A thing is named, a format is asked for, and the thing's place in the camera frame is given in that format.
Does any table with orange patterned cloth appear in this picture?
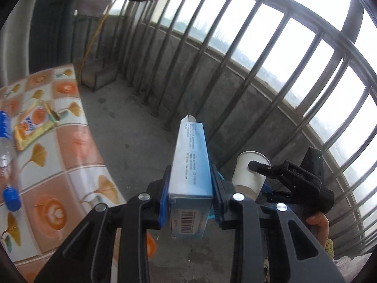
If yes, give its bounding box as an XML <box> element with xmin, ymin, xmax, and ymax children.
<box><xmin>0</xmin><ymin>63</ymin><xmax>157</xmax><ymax>283</ymax></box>

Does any clear bottle with blue cap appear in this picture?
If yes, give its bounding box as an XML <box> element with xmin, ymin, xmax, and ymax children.
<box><xmin>0</xmin><ymin>109</ymin><xmax>22</xmax><ymax>213</ymax></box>

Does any blue toothpaste box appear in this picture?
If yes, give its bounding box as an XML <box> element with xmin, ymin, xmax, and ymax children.
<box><xmin>168</xmin><ymin>115</ymin><xmax>214</xmax><ymax>239</ymax></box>

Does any yellow noodle snack packet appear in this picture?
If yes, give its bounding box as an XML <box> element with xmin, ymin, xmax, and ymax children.
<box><xmin>13</xmin><ymin>99</ymin><xmax>70</xmax><ymax>151</ymax></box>

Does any dark door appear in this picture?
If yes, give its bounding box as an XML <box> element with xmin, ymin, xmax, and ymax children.
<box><xmin>29</xmin><ymin>0</ymin><xmax>78</xmax><ymax>72</ymax></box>

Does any yellow stick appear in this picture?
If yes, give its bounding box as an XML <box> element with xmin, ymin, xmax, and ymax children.
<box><xmin>77</xmin><ymin>0</ymin><xmax>117</xmax><ymax>81</ymax></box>

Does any white paper cup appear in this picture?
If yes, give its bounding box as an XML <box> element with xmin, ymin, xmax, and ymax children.
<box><xmin>231</xmin><ymin>151</ymin><xmax>271</xmax><ymax>201</ymax></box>

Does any metal balcony railing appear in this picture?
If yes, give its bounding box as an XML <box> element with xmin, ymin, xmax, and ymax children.
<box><xmin>97</xmin><ymin>0</ymin><xmax>377</xmax><ymax>260</ymax></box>

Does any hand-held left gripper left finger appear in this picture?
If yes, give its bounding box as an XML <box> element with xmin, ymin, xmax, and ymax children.
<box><xmin>34</xmin><ymin>165</ymin><xmax>173</xmax><ymax>283</ymax></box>

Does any metal frame box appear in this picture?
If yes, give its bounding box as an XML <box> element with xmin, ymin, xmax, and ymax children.
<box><xmin>81</xmin><ymin>56</ymin><xmax>117</xmax><ymax>91</ymax></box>

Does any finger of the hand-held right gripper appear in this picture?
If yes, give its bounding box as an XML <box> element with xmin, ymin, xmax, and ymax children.
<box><xmin>248</xmin><ymin>160</ymin><xmax>321</xmax><ymax>187</ymax></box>
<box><xmin>259</xmin><ymin>183</ymin><xmax>295</xmax><ymax>205</ymax></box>

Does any person's right hand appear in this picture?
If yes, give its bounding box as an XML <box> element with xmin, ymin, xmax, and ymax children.
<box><xmin>306</xmin><ymin>212</ymin><xmax>330</xmax><ymax>243</ymax></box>

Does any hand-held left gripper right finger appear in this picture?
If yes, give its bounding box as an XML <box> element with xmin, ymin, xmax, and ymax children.
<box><xmin>210</xmin><ymin>165</ymin><xmax>346</xmax><ymax>283</ymax></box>

